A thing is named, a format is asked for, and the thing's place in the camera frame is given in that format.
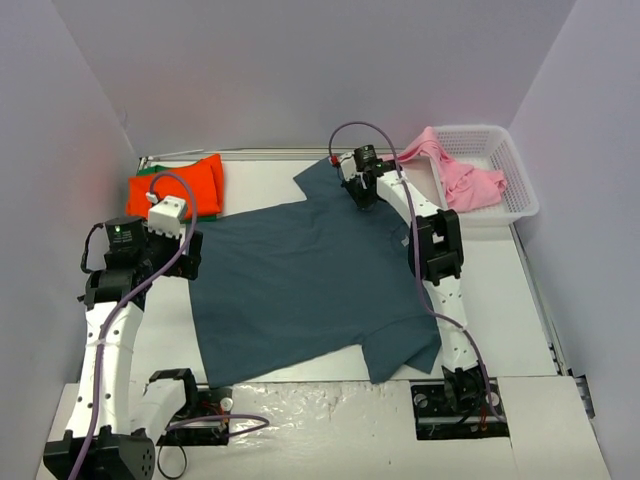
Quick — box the blue t shirt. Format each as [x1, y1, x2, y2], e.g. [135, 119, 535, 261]
[189, 161, 441, 387]

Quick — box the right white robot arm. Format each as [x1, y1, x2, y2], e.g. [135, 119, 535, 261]
[330, 145, 489, 413]

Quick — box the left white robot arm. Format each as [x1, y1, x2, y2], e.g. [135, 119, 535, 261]
[43, 216, 203, 479]

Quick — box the orange folded t shirt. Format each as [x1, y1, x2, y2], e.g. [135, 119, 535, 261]
[125, 154, 225, 221]

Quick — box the green folded t shirt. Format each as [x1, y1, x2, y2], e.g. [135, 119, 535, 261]
[136, 165, 169, 177]

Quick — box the pink t shirt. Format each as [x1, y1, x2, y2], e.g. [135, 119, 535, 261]
[398, 127, 507, 213]

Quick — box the white plastic basket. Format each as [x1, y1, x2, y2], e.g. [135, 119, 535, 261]
[434, 124, 539, 227]

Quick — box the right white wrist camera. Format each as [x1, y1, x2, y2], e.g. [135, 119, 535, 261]
[329, 151, 361, 188]

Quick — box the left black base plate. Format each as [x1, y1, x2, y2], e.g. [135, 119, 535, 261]
[156, 387, 233, 447]

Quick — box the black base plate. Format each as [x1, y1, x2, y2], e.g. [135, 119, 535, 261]
[156, 387, 233, 447]
[410, 382, 510, 441]

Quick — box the thin black cable loop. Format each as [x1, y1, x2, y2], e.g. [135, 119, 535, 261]
[155, 442, 189, 477]

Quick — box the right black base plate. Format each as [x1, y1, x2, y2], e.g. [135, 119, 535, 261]
[410, 382, 510, 441]

